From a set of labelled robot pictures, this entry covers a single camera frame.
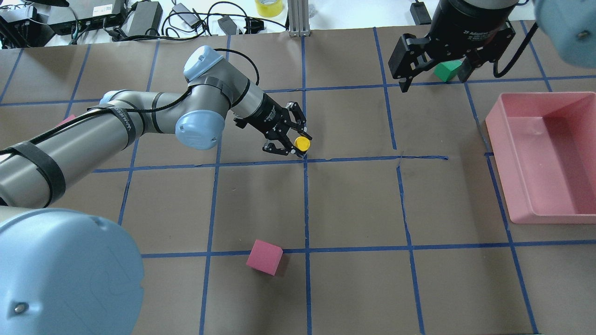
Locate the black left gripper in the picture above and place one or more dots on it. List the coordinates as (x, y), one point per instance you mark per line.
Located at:
(266, 114)

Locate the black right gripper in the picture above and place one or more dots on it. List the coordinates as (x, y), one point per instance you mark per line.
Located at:
(458, 28)

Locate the yellow push button switch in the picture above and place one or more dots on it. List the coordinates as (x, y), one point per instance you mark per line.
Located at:
(302, 144)

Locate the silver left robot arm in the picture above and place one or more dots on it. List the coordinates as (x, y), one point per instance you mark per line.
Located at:
(65, 272)

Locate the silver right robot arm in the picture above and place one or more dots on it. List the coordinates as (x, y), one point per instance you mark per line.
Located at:
(570, 26)

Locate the green cube near tray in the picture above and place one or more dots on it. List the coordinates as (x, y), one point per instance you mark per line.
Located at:
(447, 70)

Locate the black power adapter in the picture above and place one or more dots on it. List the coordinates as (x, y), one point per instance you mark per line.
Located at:
(419, 13)

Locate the yellow tape roll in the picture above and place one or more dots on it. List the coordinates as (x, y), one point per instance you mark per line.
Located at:
(269, 8)

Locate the pink cube centre front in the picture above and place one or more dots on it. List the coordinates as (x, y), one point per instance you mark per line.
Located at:
(265, 257)

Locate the pink cube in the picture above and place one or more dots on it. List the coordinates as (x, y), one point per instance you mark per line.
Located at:
(265, 257)
(66, 120)

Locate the pink plastic tray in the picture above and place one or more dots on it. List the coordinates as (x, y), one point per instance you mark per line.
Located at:
(544, 147)

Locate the pink cube far left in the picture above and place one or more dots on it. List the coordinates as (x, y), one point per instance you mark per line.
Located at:
(66, 120)

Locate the aluminium frame post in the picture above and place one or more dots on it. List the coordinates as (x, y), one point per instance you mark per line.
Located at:
(298, 18)

